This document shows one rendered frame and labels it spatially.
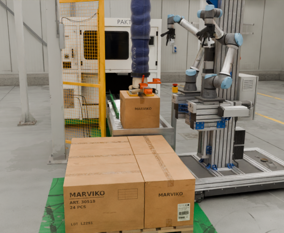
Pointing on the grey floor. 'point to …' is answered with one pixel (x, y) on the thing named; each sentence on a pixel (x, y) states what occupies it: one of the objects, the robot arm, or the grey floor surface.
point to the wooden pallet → (159, 230)
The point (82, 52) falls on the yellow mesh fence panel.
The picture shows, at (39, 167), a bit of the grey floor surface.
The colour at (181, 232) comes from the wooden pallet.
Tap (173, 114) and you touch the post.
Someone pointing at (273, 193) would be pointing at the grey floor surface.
